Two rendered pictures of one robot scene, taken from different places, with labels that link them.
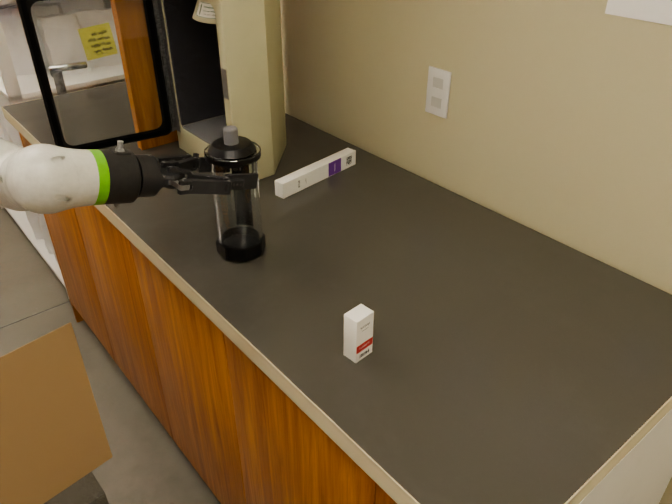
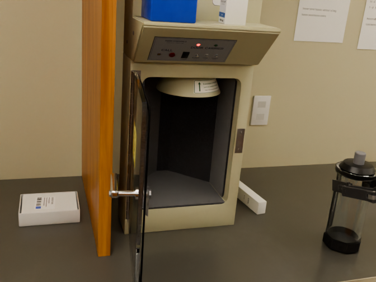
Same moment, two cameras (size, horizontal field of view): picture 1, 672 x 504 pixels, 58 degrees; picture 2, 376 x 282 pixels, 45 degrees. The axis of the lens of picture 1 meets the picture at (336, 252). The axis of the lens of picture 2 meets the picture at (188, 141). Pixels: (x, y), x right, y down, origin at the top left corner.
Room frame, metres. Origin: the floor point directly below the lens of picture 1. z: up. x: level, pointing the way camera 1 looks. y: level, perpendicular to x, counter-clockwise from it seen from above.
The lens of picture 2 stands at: (1.11, 1.38, 1.59)
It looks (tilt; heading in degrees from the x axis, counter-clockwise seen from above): 19 degrees down; 291
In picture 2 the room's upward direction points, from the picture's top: 5 degrees clockwise
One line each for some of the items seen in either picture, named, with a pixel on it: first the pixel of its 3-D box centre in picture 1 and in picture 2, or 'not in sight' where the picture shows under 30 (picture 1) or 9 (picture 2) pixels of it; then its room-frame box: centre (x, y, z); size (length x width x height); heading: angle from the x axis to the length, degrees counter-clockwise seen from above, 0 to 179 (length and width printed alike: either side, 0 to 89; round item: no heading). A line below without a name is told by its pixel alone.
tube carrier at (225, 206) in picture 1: (236, 198); (349, 205); (1.08, 0.20, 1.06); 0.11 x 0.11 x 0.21
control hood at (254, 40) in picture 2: not in sight; (205, 44); (1.46, 0.39, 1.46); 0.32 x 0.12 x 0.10; 40
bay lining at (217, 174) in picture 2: (237, 63); (175, 130); (1.58, 0.25, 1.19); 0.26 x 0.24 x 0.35; 40
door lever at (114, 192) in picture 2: not in sight; (122, 185); (1.51, 0.67, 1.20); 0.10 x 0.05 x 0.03; 122
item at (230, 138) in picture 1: (231, 144); (358, 164); (1.08, 0.20, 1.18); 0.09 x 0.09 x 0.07
